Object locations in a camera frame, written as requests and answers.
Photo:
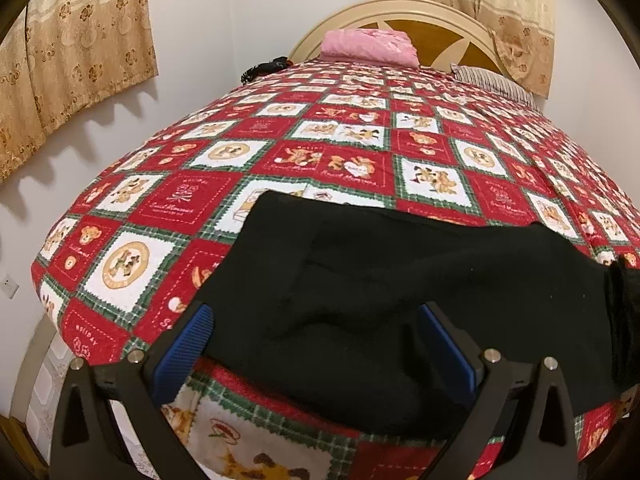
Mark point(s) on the red checkered bear print quilt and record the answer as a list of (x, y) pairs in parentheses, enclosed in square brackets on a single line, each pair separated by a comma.
[(300, 160)]

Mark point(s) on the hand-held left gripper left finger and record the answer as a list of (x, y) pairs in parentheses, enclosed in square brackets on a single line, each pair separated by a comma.
[(185, 347)]

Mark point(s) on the black pants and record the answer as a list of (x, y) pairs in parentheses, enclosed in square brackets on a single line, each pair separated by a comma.
[(375, 285)]

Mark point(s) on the pink folded blanket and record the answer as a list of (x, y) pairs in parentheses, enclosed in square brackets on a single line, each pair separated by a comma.
[(370, 46)]

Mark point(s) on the white wall outlet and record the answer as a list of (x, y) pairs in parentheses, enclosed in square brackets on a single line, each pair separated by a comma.
[(8, 286)]

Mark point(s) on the black object beside bed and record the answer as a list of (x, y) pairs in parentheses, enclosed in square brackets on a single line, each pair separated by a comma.
[(262, 67)]

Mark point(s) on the cream wooden headboard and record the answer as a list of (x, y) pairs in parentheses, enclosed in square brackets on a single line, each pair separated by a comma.
[(440, 42)]

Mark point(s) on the beige patterned window curtain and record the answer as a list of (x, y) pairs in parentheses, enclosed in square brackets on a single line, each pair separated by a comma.
[(75, 50), (500, 5)]

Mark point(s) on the wooden furniture piece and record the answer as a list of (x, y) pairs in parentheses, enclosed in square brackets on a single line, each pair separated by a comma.
[(11, 447)]

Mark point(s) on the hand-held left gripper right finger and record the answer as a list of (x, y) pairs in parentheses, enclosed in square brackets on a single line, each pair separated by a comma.
[(447, 352)]

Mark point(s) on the striped pillow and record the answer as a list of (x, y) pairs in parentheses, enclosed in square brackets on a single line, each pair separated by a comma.
[(495, 82)]

